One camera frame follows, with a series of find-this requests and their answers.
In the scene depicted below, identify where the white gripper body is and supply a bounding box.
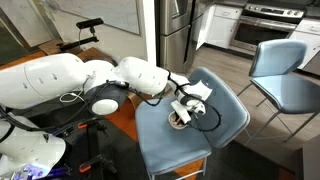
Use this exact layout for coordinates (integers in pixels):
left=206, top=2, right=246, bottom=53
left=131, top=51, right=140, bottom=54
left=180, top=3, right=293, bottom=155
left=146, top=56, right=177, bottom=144
left=171, top=95, right=206, bottom=124

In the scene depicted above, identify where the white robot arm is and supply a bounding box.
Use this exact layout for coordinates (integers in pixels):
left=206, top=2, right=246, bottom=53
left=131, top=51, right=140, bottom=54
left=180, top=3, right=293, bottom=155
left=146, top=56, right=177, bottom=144
left=0, top=53, right=212, bottom=180

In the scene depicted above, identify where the white ceramic bowl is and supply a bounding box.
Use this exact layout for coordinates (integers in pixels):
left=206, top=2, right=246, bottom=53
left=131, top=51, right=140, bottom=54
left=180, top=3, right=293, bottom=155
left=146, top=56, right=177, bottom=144
left=168, top=111, right=187, bottom=130

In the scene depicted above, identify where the blue padded chair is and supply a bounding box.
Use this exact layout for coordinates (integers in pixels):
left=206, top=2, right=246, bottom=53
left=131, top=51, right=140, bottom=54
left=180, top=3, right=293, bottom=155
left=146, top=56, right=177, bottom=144
left=135, top=67, right=250, bottom=180

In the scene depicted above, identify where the white kitchen cabinet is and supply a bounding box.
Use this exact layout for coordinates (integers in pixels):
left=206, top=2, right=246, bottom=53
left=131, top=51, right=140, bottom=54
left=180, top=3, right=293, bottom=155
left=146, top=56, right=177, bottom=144
left=197, top=5, right=242, bottom=49

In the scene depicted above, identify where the stainless steel refrigerator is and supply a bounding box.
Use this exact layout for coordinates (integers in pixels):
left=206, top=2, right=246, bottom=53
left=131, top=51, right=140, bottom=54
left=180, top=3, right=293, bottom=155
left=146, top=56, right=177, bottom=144
left=154, top=0, right=214, bottom=73

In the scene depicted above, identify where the blue chair at left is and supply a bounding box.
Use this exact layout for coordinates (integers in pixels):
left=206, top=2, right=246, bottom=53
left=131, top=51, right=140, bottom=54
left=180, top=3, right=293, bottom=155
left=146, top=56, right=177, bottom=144
left=238, top=39, right=320, bottom=144

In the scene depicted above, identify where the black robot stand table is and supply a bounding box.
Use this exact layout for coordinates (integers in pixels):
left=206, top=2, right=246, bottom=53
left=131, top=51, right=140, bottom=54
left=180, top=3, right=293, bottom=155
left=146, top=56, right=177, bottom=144
left=0, top=94, right=142, bottom=180

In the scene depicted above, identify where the stainless steel oven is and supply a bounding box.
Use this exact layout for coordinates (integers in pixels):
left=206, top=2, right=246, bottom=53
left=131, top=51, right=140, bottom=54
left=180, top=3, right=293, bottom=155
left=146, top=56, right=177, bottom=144
left=230, top=3, right=305, bottom=52

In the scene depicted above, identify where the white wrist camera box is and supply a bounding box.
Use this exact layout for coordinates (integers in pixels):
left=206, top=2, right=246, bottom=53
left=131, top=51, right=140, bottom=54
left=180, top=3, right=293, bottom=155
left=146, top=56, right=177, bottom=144
left=186, top=80, right=212, bottom=100

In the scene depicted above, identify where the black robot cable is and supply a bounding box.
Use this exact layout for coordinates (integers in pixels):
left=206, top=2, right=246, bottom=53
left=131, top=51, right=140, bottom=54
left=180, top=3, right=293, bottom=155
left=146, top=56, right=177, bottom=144
left=165, top=69, right=223, bottom=133

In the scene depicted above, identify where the whiteboard on wall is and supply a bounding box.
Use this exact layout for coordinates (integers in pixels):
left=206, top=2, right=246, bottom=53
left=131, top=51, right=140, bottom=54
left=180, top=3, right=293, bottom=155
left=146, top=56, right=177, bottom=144
left=45, top=0, right=140, bottom=35

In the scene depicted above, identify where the orange handled clamp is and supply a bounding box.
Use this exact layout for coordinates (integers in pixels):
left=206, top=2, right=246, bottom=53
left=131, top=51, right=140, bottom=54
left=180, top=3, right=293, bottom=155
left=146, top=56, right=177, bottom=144
left=79, top=154, right=117, bottom=173

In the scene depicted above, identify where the black camera on mount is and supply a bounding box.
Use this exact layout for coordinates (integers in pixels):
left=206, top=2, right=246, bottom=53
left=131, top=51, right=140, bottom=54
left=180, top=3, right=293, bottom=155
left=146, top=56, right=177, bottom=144
left=55, top=17, right=105, bottom=52

